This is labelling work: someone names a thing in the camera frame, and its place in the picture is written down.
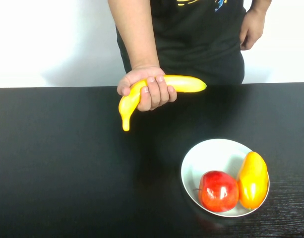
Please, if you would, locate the person's left hand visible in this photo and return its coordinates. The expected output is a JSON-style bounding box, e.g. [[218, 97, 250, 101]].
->
[[239, 8, 267, 51]]

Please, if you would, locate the person's right hand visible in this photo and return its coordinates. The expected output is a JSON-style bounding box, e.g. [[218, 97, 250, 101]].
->
[[117, 66, 178, 112]]

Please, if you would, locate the yellow plastic banana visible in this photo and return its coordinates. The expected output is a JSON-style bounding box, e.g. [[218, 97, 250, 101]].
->
[[118, 74, 208, 132]]

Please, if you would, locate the person's right forearm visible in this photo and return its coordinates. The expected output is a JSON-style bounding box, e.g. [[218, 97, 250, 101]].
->
[[107, 0, 161, 71]]

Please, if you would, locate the person's left forearm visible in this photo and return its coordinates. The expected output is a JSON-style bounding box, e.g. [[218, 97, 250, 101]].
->
[[248, 0, 273, 15]]

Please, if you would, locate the black printed t-shirt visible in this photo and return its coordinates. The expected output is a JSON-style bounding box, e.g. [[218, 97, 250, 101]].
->
[[116, 0, 247, 85]]

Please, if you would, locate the white round bowl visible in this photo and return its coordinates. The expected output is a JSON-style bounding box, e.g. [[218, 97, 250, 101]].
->
[[181, 138, 270, 218]]

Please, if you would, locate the red shiny apple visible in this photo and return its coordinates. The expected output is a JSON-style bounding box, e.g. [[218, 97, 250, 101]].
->
[[193, 170, 240, 213]]

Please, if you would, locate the yellow orange mango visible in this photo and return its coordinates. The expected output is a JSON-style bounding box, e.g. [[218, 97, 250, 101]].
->
[[237, 151, 269, 211]]

